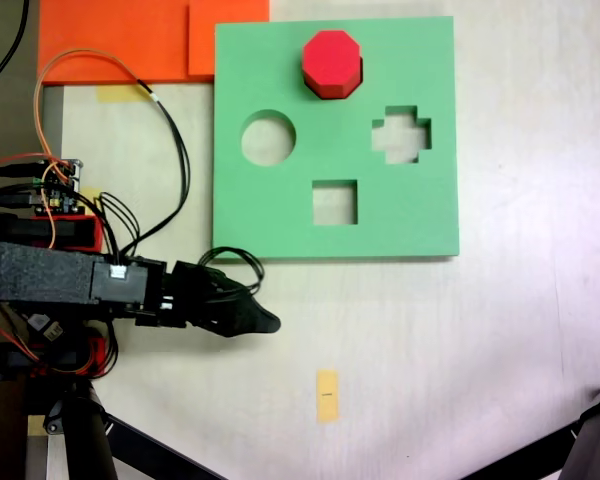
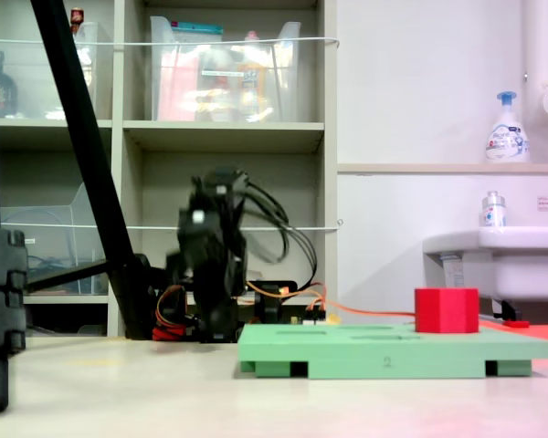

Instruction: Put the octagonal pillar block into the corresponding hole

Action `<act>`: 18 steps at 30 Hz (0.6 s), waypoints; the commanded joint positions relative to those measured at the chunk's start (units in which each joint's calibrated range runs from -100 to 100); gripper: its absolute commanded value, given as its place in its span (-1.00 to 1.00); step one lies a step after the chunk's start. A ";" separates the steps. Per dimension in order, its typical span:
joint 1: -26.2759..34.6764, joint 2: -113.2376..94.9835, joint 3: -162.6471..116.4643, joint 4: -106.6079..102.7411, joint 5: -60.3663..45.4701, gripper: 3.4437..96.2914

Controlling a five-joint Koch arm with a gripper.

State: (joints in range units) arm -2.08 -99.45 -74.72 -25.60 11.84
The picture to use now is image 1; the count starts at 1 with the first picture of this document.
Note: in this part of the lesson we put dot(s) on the red octagonal pillar block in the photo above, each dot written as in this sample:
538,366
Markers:
330,57

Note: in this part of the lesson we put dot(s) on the large flat orange block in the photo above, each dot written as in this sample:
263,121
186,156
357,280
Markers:
110,30

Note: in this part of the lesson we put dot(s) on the green shape sorter board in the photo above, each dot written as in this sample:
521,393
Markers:
280,225

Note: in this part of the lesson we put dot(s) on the red printed base clamp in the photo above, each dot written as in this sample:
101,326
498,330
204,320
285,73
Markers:
97,350
97,235

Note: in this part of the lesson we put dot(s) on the yellow tape marker with line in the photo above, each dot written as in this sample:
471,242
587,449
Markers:
328,410

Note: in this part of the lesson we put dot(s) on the small black controller board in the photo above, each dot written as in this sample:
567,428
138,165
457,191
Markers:
45,327

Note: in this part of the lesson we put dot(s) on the thin black tripod brace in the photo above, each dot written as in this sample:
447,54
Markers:
155,450
530,450

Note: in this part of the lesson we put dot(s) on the thick black tripod leg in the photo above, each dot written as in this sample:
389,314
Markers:
85,440
595,440

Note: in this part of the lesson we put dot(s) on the small yellow tape piece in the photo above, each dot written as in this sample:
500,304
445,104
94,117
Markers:
35,425

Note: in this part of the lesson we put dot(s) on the wide yellow tape strip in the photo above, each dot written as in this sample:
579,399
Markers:
115,94

